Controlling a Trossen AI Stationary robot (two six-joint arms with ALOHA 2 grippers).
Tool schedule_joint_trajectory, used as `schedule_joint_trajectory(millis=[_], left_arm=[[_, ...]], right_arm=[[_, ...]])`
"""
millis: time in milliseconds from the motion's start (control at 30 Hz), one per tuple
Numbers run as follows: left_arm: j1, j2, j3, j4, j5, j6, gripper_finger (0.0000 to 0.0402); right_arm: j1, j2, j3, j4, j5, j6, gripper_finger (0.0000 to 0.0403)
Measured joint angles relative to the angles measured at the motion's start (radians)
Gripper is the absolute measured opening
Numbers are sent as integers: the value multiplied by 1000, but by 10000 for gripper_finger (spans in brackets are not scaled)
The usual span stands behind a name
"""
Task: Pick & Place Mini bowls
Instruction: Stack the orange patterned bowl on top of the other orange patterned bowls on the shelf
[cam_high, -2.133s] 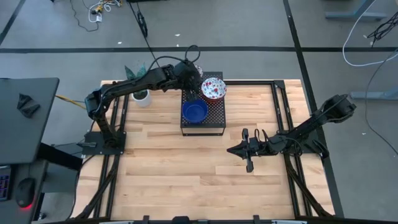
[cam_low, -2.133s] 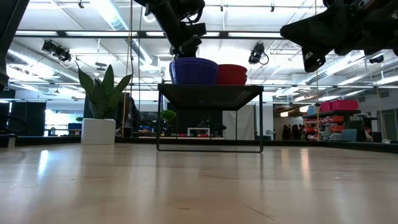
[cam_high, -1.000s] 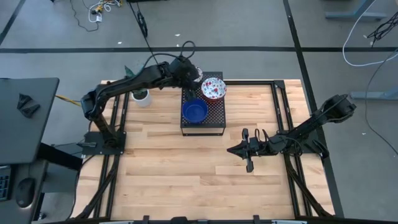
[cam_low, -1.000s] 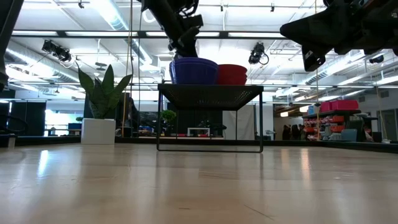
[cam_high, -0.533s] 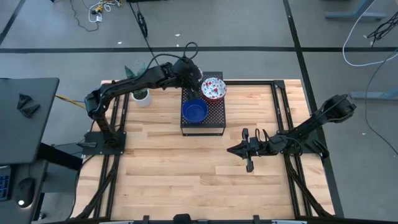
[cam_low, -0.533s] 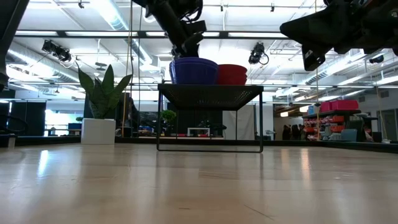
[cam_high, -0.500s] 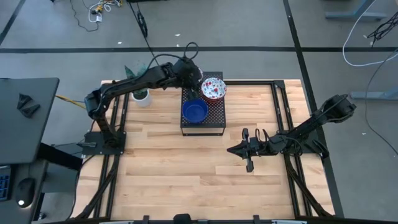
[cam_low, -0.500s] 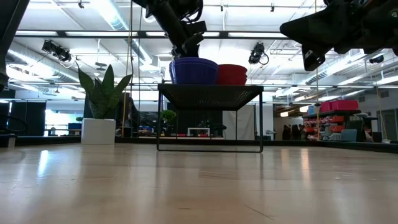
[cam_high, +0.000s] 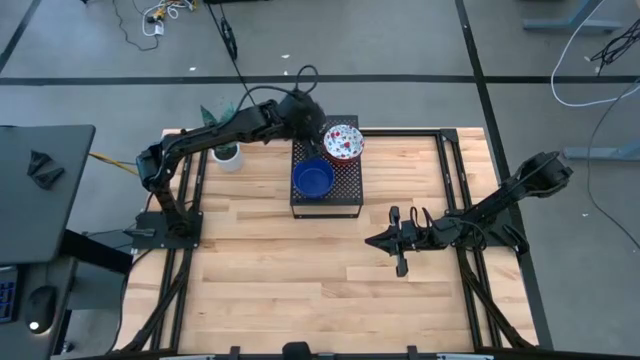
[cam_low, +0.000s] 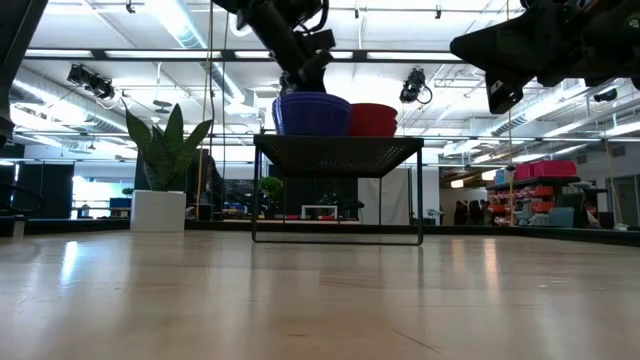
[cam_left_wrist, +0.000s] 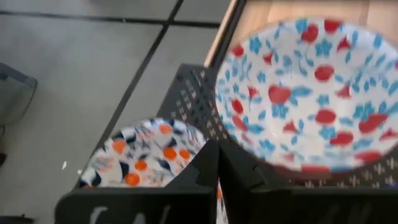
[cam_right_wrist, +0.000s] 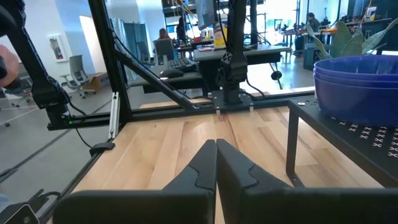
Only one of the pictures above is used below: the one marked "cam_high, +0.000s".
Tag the black computer mouse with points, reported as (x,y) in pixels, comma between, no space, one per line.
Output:
(41,305)

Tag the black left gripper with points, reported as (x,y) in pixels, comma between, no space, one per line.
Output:
(310,120)

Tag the artificial plant in white pot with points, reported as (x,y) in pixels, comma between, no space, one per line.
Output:
(228,161)

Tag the black perforated metal rack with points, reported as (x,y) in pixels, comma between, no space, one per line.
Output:
(345,185)

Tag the black cloth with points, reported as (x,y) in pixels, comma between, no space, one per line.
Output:
(47,177)

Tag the black desk base beam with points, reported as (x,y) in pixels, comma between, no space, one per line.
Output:
(100,255)

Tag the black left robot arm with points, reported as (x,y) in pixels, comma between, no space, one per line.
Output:
(225,131)

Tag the blue bowl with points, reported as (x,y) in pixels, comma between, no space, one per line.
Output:
(313,179)

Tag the white plastic bar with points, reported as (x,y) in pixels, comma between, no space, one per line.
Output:
(465,357)
(187,357)

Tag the computer keyboard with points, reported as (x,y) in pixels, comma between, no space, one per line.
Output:
(7,300)

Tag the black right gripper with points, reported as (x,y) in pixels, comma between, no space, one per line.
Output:
(420,235)

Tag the black frame bracket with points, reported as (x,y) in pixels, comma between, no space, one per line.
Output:
(412,351)
(234,351)

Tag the dark grey desk top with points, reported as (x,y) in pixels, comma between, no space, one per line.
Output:
(30,225)

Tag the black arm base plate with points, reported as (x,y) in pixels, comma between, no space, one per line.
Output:
(150,220)
(492,241)

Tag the red teal floral bowl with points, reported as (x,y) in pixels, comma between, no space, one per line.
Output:
(344,140)

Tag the blue grey desk foot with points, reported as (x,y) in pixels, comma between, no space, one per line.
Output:
(565,25)
(600,151)

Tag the black low desk shelf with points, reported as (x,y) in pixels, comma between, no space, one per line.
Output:
(62,280)

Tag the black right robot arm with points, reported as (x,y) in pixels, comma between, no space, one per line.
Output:
(500,200)

